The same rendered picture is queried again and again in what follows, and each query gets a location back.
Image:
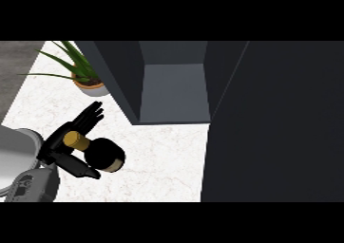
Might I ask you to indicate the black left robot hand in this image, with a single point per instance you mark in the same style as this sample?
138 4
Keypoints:
62 144

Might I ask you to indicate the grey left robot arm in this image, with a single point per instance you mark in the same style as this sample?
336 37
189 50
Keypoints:
34 186

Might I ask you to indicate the black wine bottle gold cap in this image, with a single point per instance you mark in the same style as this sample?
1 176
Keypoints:
103 155

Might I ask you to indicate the dark grey open cabinet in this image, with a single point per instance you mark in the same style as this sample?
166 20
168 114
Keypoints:
164 85

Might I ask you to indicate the dark grey cabinet door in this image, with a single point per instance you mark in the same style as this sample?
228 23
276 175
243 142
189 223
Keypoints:
280 123

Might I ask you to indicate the grey round sink basin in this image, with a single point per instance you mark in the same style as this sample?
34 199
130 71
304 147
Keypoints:
10 158

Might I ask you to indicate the green potted plant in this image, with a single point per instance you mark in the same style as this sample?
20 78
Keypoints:
79 71

